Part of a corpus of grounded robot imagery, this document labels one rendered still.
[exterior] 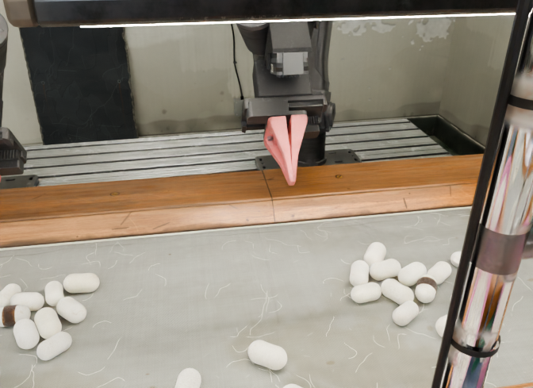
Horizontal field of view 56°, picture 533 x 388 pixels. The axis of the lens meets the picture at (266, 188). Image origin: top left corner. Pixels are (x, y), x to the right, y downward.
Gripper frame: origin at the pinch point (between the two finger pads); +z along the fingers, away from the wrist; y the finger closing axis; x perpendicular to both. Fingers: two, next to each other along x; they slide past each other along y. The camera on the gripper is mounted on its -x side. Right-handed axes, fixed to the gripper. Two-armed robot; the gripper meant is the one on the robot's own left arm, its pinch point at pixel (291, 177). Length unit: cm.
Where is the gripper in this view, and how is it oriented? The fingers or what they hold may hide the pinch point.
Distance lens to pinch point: 60.0
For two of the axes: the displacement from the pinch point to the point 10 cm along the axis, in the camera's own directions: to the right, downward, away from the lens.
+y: 9.9, -0.7, 1.3
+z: 1.1, 9.3, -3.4
